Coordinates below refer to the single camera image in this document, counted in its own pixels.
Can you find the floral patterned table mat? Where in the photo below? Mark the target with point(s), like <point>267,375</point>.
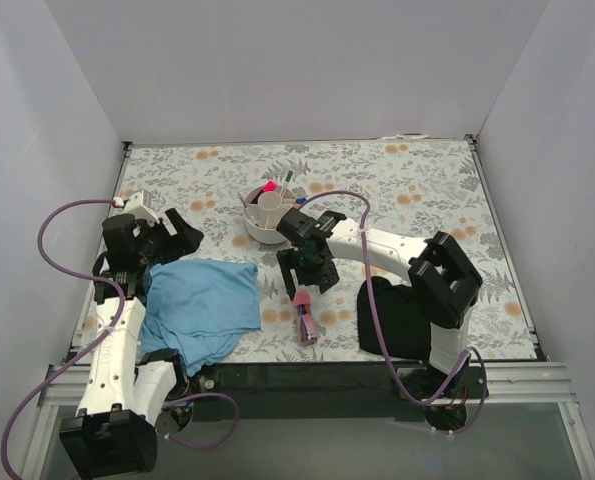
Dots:
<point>413,188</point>

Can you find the white round divided organizer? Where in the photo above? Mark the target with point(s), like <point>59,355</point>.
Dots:
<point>263,216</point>

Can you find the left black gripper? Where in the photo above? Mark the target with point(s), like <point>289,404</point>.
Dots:
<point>162,235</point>

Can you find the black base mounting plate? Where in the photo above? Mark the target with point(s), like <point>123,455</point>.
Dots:
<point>326,405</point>

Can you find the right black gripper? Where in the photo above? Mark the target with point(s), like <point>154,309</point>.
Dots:
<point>308,261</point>

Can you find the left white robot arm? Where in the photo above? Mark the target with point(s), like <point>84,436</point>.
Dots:
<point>113,432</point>

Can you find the white marker green cap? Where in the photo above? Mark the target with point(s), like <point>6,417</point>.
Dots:
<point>285,184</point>

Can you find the aluminium frame rail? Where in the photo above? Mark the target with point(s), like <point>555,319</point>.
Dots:
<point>514,382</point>

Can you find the black cloth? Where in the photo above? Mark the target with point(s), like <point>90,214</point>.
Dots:
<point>406,332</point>

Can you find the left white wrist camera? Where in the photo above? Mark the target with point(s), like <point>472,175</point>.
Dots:
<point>137,204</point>

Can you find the pink black highlighter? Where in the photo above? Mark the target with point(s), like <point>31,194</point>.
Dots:
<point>270,186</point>

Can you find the light blue cloth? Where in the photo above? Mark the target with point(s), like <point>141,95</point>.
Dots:
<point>201,308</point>

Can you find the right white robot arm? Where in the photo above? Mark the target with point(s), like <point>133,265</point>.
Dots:
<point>445,284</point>

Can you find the pink capped glue tube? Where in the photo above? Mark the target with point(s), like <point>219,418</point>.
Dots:
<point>306,325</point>

